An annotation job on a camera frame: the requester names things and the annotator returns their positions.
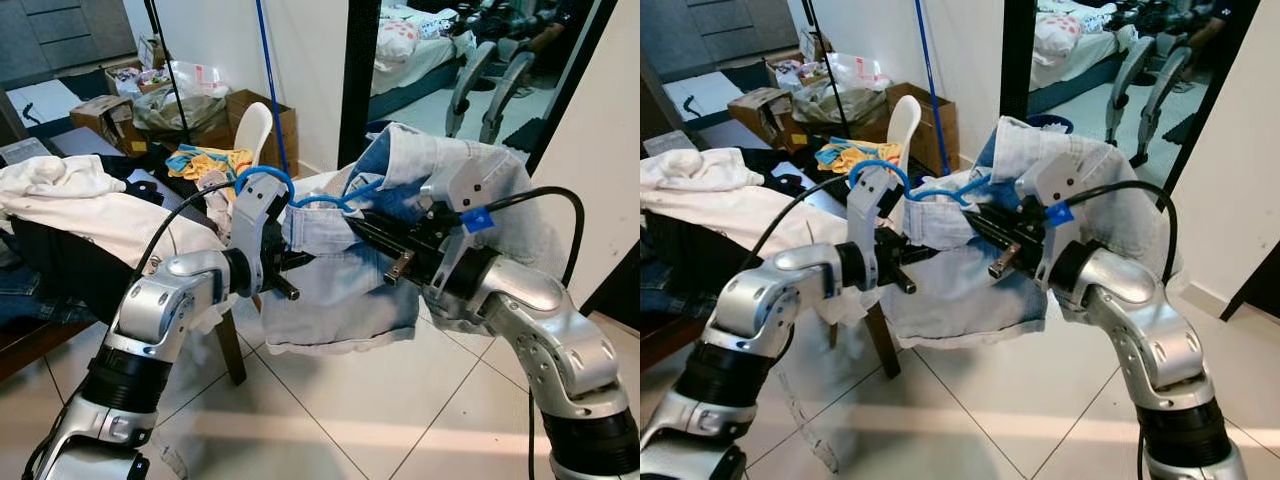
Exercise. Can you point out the white flat garment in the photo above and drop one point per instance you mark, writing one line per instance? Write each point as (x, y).
(740, 215)
(100, 220)

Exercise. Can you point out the dark wooden table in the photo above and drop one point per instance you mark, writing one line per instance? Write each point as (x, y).
(230, 350)
(883, 345)

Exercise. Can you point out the dark grey cabinet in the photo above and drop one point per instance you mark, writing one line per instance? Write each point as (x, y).
(60, 35)
(720, 30)

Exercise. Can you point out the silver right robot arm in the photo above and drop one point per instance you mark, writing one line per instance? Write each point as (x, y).
(1150, 330)
(540, 330)

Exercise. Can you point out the black crumpled garment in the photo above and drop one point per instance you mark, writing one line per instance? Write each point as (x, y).
(700, 255)
(70, 270)

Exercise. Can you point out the white red-printed plastic bag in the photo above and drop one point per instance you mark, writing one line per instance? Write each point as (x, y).
(860, 72)
(200, 78)

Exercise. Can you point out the thin black pole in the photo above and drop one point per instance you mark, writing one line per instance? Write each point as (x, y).
(825, 65)
(166, 65)

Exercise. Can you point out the olive plastic bag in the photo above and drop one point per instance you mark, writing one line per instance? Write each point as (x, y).
(180, 110)
(840, 105)

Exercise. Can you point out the yellow patterned cloth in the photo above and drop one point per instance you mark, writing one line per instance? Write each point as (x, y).
(215, 160)
(860, 155)

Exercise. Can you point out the black door frame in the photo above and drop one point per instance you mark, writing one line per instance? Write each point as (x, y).
(1018, 60)
(360, 80)

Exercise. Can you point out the dark blue jeans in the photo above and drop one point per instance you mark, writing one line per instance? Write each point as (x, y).
(660, 295)
(25, 295)

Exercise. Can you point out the person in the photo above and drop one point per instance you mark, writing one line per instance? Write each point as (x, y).
(1205, 30)
(545, 35)

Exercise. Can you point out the blue plastic hanger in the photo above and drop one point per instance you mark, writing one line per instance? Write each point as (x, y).
(880, 162)
(268, 169)

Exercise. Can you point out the brown cardboard box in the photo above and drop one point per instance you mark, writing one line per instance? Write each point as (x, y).
(755, 105)
(285, 130)
(945, 125)
(100, 115)

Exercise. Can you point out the white fluffy towel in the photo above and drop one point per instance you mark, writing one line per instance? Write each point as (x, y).
(60, 175)
(700, 170)

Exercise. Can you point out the bed with white bedding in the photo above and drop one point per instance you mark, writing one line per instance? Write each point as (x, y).
(410, 70)
(1075, 65)

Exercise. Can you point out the grey humanoid robot legs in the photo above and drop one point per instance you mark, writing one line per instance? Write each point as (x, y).
(1130, 80)
(470, 85)

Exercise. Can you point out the blue pole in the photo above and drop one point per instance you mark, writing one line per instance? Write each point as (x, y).
(932, 75)
(270, 75)

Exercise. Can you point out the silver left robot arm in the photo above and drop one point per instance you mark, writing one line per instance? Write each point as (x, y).
(170, 300)
(780, 290)

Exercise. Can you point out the light blue denim shorts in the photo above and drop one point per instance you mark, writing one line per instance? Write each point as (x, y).
(960, 300)
(340, 290)

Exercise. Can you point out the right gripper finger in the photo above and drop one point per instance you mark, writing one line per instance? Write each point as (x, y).
(385, 240)
(380, 224)
(992, 236)
(990, 217)

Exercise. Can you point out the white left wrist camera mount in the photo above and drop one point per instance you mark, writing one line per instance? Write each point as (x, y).
(865, 205)
(250, 215)

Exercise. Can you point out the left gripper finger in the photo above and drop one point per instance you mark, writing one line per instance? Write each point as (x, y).
(918, 256)
(298, 262)

